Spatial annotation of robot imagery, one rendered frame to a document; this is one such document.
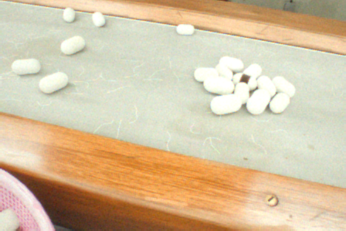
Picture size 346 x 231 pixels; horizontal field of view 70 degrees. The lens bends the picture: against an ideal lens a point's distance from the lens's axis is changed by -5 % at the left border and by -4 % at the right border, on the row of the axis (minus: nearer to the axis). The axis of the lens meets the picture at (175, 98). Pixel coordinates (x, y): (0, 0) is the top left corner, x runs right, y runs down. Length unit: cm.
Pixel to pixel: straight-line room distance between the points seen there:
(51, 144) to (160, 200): 11
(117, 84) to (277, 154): 20
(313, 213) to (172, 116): 16
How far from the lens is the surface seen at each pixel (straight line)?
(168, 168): 21
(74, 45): 40
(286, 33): 50
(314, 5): 256
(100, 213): 23
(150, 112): 29
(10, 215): 24
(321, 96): 39
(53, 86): 33
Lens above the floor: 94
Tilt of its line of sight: 40 degrees down
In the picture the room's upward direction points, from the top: 6 degrees clockwise
